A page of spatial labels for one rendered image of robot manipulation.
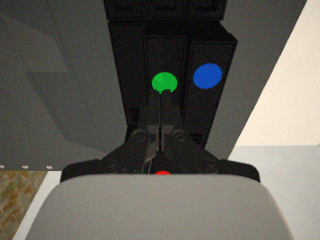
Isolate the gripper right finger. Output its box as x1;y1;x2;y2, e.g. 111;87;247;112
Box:
161;89;261;183

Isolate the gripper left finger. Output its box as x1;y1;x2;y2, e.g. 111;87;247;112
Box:
60;89;159;183

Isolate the dark grey server rack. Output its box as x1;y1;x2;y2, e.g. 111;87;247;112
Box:
0;0;307;174

